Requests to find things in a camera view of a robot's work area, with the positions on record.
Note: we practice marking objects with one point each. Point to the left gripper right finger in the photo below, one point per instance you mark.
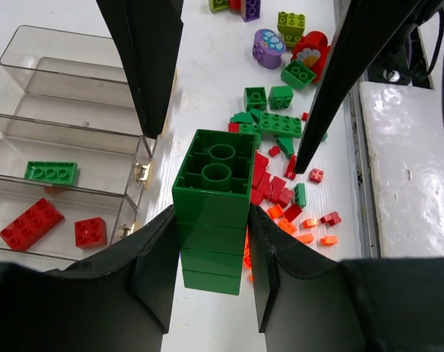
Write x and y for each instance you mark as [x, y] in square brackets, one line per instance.
[308, 302]

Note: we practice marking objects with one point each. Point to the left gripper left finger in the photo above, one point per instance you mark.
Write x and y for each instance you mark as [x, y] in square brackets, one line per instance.
[119, 299]

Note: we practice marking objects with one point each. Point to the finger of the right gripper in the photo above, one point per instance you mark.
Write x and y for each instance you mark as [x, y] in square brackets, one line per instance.
[147, 35]
[368, 31]

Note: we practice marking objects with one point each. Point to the tall green lego stack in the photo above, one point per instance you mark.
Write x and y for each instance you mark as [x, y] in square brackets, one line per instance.
[211, 196]

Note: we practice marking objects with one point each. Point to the red flower lego piece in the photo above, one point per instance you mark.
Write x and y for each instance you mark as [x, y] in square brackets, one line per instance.
[312, 51]

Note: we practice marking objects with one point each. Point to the lime green lego brick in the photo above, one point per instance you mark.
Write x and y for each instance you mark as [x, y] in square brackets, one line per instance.
[291, 26]

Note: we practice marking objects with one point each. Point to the red square lego brick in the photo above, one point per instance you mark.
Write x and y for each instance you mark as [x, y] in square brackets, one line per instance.
[90, 233]

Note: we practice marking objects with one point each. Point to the green square lego brick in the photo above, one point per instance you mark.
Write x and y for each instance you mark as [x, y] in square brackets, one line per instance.
[297, 75]

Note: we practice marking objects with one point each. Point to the purple flower lego piece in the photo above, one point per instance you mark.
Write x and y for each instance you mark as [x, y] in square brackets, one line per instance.
[268, 48]

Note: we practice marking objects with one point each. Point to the purple lego brick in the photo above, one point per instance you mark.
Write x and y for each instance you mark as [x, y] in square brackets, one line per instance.
[250, 9]

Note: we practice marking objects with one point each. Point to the clear container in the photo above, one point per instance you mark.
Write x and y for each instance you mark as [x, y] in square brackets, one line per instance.
[58, 154]
[70, 224]
[59, 51]

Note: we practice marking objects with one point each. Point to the red long lego brick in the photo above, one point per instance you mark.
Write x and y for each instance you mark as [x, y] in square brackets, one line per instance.
[31, 225]

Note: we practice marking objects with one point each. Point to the green long lego plate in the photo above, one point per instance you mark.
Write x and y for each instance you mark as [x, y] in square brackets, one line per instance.
[280, 125]

